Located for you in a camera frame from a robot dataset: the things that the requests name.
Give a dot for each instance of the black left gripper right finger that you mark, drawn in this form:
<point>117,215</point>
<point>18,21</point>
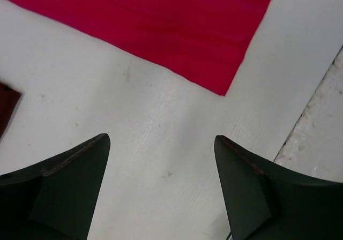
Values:
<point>264,200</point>

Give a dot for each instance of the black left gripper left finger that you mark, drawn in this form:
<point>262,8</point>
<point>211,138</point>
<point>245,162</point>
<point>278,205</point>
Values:
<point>55,198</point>

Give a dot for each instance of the crimson red t-shirt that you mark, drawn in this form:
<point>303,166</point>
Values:
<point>204,41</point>

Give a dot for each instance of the dark maroon folded t-shirt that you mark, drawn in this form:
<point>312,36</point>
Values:
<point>9,99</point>

